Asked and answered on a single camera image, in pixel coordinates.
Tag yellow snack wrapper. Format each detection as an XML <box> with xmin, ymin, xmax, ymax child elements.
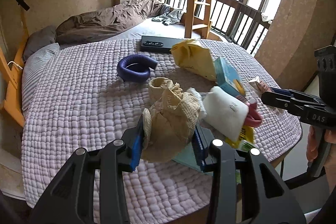
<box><xmin>225</xmin><ymin>125</ymin><xmax>255</xmax><ymax>149</ymax></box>

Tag lilac quilted blanket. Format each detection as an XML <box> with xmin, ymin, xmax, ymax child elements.
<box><xmin>21</xmin><ymin>39</ymin><xmax>302</xmax><ymax>223</ymax></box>

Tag dark balcony railing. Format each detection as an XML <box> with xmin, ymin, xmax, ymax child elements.
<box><xmin>211</xmin><ymin>0</ymin><xmax>271</xmax><ymax>56</ymax></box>

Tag grey pillow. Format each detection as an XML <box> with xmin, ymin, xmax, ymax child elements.
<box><xmin>22</xmin><ymin>25</ymin><xmax>56</xmax><ymax>63</ymax></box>

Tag black flat box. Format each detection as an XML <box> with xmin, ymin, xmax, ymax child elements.
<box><xmin>140</xmin><ymin>36</ymin><xmax>184</xmax><ymax>54</ymax></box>

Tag white vitamin B box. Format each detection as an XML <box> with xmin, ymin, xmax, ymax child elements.
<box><xmin>248</xmin><ymin>76</ymin><xmax>284</xmax><ymax>116</ymax></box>

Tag beige paper towel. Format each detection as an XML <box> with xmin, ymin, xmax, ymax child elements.
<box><xmin>141</xmin><ymin>77</ymin><xmax>200</xmax><ymax>162</ymax></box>

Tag teal flat box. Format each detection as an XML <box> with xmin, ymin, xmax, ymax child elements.
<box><xmin>173</xmin><ymin>143</ymin><xmax>203</xmax><ymax>173</ymax></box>

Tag purple ring tube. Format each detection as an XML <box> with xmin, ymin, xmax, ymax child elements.
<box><xmin>117</xmin><ymin>54</ymin><xmax>158</xmax><ymax>83</ymax></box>

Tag grey-green clothes on bed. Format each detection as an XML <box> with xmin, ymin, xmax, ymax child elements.
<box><xmin>151</xmin><ymin>9</ymin><xmax>184</xmax><ymax>26</ymax></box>

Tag blue medicine box duck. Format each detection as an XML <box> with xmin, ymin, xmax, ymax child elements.
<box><xmin>214</xmin><ymin>57</ymin><xmax>245</xmax><ymax>97</ymax></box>

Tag brown rumpled duvet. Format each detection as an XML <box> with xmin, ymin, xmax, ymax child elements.
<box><xmin>56</xmin><ymin>0</ymin><xmax>170</xmax><ymax>46</ymax></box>

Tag white crumpled tissue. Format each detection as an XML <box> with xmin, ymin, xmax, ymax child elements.
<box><xmin>187</xmin><ymin>88</ymin><xmax>207</xmax><ymax>121</ymax></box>

